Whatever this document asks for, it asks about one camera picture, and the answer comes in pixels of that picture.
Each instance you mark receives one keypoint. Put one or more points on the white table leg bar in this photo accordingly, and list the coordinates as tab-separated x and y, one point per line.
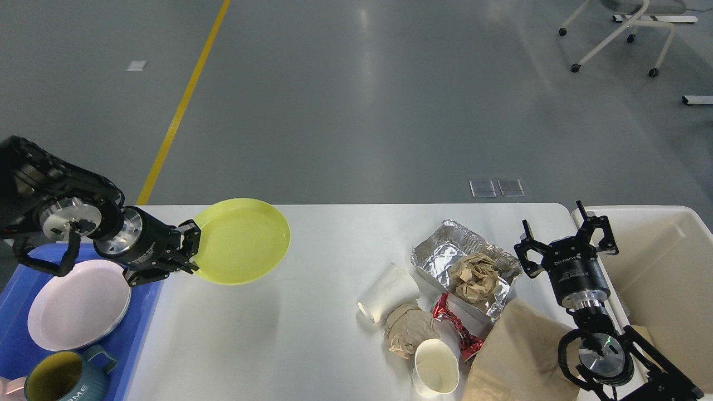
697	100

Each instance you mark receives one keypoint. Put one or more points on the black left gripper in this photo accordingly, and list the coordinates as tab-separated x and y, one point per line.
144	246

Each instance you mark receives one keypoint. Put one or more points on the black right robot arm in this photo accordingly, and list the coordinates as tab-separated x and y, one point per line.
595	354

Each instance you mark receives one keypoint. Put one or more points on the white rolling chair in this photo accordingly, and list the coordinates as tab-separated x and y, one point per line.
637	9

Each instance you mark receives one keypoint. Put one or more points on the floor outlet cover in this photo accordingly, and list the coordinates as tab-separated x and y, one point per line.
482	188
511	187

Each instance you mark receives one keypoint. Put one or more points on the white paper cup upright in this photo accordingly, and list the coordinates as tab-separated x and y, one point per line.
435	369

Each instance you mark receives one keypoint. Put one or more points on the pink round plate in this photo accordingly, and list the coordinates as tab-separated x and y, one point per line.
80	308

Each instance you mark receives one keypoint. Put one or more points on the white paper box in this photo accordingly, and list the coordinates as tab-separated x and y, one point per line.
474	320

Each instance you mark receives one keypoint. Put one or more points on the red snack wrapper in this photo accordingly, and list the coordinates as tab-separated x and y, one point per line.
469	344

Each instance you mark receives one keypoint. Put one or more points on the crumpled brown paper ball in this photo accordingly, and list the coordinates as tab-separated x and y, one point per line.
474	277

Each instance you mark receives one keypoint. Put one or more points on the brown paper bag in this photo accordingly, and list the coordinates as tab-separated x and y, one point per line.
519	359

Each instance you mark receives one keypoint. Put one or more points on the yellow plastic plate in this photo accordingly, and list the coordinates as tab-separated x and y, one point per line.
242	239

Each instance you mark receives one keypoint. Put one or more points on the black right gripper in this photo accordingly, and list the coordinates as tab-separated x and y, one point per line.
576	273

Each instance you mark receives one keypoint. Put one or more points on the blue plastic tray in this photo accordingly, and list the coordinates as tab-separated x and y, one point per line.
19	353

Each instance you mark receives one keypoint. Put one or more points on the white floor marker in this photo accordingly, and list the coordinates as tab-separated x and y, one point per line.
137	65

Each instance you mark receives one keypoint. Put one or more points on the pink mug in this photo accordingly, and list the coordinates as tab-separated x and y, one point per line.
13	389

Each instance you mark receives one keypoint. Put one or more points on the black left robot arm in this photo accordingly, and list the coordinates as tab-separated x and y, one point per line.
49	206

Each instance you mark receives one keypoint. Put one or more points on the beige plastic bin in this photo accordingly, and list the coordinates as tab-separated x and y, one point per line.
662	277

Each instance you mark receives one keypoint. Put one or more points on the floor outlet cover right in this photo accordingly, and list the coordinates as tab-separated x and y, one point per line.
511	187

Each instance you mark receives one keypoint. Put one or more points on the crumpled brown paper wrapper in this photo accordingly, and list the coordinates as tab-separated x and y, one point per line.
406	327

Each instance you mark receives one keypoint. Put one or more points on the blue-grey HOME mug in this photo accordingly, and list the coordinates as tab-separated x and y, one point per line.
70	375

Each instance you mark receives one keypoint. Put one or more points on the floor outlet cover left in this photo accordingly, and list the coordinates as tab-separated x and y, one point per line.
482	188

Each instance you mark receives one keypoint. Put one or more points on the white far base bar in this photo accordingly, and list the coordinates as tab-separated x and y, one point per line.
618	18

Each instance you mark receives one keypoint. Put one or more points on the white paper cup lying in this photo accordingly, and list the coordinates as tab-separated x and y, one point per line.
394	287

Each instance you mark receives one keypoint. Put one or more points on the crumpled aluminium foil tray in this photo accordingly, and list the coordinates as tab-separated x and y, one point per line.
434	257

